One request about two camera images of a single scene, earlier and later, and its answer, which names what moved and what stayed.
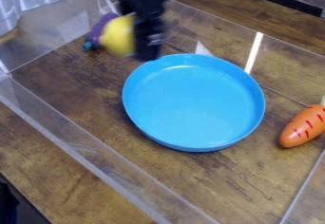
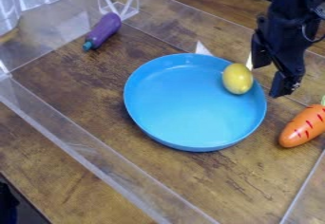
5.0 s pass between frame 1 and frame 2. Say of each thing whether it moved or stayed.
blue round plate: stayed
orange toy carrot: stayed
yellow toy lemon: moved
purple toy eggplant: stayed
